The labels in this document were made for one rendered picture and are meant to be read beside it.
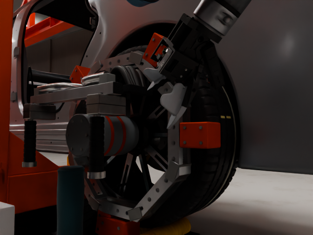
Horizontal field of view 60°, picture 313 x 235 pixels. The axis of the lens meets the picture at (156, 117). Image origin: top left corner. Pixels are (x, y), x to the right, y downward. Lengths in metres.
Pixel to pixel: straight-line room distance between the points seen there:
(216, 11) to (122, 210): 0.67
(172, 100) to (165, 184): 0.34
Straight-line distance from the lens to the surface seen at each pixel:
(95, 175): 0.66
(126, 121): 0.90
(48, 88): 0.92
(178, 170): 0.77
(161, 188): 0.81
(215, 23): 0.52
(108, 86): 0.68
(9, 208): 0.36
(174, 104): 0.53
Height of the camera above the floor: 0.85
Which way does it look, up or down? 3 degrees up
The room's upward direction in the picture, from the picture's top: straight up
